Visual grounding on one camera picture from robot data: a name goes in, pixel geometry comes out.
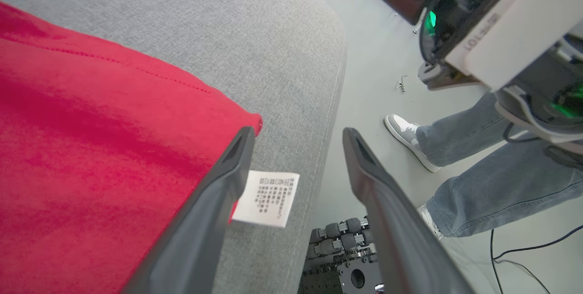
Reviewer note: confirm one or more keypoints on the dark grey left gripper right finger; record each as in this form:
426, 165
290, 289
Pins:
396, 239

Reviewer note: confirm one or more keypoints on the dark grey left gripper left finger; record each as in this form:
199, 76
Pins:
205, 230

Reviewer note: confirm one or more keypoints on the red jersey with white sleeves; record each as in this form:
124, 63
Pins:
91, 148

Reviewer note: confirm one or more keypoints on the black robot base with rollers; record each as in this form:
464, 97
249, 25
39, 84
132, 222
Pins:
341, 257

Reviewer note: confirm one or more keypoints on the grey white sneaker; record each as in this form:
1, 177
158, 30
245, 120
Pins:
405, 134
430, 223

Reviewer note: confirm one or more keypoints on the blue jeans of person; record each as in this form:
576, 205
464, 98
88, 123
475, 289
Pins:
501, 193

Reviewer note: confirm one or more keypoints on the small metal floor scrap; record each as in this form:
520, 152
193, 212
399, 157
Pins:
401, 85

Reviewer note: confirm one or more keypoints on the grey fabric sofa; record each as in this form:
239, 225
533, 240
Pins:
227, 20

